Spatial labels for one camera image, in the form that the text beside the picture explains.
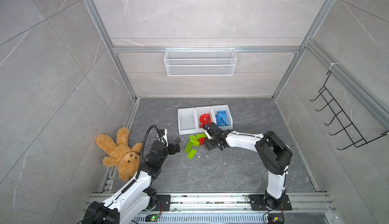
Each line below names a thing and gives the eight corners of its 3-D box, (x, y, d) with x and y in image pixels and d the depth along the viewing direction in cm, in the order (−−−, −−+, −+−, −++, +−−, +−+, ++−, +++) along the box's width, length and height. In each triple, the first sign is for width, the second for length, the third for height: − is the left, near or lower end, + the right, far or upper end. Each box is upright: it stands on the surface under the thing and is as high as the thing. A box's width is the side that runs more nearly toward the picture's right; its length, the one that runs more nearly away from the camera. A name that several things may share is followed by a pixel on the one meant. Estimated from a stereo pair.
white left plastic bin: (179, 136, 100) (178, 130, 94) (178, 115, 111) (177, 109, 105) (199, 134, 101) (199, 128, 95) (196, 114, 112) (196, 107, 106)
